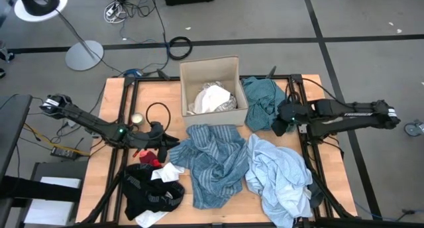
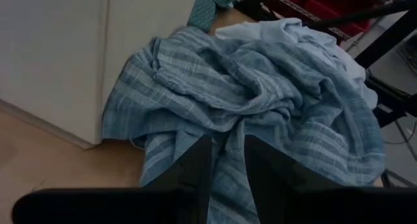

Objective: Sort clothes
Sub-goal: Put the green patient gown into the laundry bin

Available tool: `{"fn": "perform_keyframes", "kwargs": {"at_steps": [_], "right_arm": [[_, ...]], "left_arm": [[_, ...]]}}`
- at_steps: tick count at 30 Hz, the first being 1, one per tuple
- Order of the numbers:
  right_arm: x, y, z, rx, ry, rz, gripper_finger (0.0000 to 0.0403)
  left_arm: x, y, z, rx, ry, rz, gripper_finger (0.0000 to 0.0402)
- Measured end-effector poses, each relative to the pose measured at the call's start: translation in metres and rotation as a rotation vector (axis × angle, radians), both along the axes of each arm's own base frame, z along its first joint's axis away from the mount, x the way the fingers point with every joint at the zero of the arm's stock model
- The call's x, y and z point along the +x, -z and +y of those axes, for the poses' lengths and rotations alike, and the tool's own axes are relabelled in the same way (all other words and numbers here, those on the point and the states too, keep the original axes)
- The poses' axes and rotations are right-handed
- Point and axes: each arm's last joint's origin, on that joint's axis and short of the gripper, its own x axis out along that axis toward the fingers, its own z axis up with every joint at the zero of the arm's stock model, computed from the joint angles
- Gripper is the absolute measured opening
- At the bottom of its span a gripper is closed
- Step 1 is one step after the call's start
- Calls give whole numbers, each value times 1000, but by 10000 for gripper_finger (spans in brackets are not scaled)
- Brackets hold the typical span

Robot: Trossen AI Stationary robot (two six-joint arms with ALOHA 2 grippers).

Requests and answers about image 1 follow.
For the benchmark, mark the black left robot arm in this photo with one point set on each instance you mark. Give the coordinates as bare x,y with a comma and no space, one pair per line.
83,118

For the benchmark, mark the light blue shirt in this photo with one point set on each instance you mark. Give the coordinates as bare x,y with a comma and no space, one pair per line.
278,178

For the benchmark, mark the black bar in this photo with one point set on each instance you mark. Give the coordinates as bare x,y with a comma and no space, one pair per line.
39,190

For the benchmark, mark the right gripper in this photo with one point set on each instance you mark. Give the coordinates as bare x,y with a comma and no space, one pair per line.
281,128

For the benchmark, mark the black power plug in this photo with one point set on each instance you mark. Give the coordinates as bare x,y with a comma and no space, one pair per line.
408,211

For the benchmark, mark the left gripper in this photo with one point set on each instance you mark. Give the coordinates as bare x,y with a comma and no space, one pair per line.
149,141

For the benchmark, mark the floor lamp with round base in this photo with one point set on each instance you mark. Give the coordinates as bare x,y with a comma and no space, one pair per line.
84,55

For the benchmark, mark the black metal frame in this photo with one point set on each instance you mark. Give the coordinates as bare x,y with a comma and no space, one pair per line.
152,78

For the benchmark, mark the white power strip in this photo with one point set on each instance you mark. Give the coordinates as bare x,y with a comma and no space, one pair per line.
111,10

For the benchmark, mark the small white cloth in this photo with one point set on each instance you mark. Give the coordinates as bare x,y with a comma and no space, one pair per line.
167,172

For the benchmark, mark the black logo waistband underwear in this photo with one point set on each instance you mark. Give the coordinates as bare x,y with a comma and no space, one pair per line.
145,195

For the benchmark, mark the grey cabinet with white panel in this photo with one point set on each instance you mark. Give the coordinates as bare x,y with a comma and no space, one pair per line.
59,168

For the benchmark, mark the red garment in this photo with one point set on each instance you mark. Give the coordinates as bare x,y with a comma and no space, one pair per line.
149,158

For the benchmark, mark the grey caster wheel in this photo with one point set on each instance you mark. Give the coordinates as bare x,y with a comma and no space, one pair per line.
412,128

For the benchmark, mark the grey power adapter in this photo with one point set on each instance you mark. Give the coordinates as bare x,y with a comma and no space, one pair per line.
70,124

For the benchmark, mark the black desk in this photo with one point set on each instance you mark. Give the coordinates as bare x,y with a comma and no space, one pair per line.
13,128

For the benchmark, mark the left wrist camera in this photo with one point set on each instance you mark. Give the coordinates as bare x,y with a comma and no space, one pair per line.
157,128

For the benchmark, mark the dark grey-blue garment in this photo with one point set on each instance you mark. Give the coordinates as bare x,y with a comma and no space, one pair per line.
317,195

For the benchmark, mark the black power adapter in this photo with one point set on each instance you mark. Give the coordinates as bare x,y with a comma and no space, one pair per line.
64,152

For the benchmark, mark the teal garment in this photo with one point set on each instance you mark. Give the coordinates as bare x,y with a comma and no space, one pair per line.
261,102

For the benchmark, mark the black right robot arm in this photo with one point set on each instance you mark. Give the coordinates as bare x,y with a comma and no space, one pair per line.
351,117

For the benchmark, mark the blue striped woven cloth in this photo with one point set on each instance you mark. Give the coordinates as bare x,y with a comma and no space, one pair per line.
212,161

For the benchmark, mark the grey white patterned garment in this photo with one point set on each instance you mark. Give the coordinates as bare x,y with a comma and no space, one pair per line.
229,105

